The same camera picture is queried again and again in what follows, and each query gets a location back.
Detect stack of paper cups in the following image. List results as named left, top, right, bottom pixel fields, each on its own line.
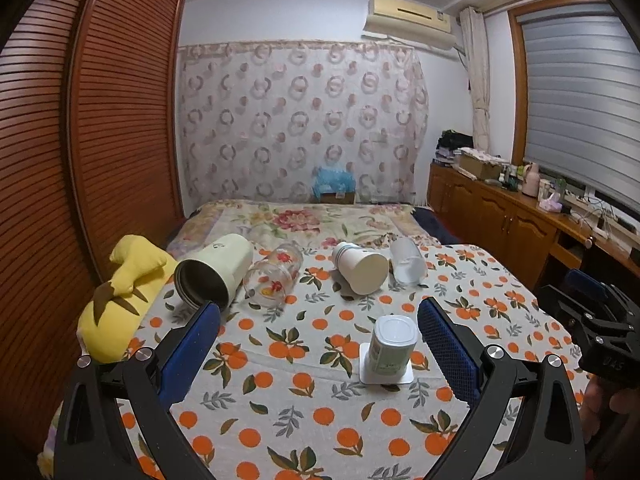
left=331, top=241, right=390, bottom=295

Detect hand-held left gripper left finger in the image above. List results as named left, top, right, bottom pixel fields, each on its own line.
left=54, top=301, right=221, bottom=480

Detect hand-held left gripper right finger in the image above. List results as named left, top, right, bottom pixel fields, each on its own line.
left=416, top=297, right=586, bottom=480

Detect white square coaster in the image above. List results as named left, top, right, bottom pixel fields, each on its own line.
left=358, top=342, right=416, bottom=385

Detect pile of dark clothes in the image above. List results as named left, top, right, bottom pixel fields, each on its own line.
left=435, top=129, right=474, bottom=167

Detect small green white cup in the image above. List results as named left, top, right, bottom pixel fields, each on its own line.
left=371, top=314, right=419, bottom=376

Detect frosted plastic cup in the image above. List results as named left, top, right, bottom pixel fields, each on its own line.
left=389, top=237, right=429, bottom=285

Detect ring pattern curtain cloth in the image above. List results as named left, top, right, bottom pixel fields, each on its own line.
left=177, top=40, right=431, bottom=206

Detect wooden louvered wardrobe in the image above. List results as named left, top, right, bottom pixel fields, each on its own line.
left=0, top=0, right=187, bottom=361

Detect blue plastic bag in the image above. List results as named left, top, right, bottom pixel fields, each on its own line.
left=312, top=163, right=357, bottom=197

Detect cream insulated cup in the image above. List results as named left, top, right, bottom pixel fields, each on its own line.
left=173, top=233, right=254, bottom=311

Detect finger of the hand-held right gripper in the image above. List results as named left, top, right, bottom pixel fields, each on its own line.
left=536, top=284, right=601, bottom=333
left=566, top=267, right=640, bottom=313

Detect orange fruit print blanket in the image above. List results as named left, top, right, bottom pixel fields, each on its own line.
left=42, top=242, right=597, bottom=480

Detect cream window curtain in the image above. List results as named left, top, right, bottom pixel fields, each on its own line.
left=458, top=5, right=491, bottom=154

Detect wooden side cabinet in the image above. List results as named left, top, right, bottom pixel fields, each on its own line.
left=427, top=160, right=640, bottom=306

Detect dark blue bedding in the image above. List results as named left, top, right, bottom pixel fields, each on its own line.
left=412, top=207, right=472, bottom=247

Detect wall air conditioner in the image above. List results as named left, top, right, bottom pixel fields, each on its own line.
left=362, top=0, right=459, bottom=51

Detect floral bed blanket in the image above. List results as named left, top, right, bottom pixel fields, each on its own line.
left=167, top=199, right=437, bottom=262

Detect grey window blind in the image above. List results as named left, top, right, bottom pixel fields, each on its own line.
left=515, top=7, right=640, bottom=223

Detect flower print glass cup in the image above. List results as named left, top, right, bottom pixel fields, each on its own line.
left=243, top=242, right=305, bottom=307

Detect person's right hand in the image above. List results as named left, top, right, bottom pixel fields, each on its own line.
left=582, top=377, right=640, bottom=448

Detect white cables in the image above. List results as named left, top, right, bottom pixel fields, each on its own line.
left=574, top=199, right=628, bottom=233

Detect yellow plush toy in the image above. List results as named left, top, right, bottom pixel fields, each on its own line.
left=77, top=234, right=179, bottom=365

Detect open cardboard box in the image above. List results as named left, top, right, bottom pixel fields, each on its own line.
left=457, top=147, right=509, bottom=181

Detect pink thermos jug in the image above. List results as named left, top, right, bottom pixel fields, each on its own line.
left=522, top=162, right=541, bottom=196

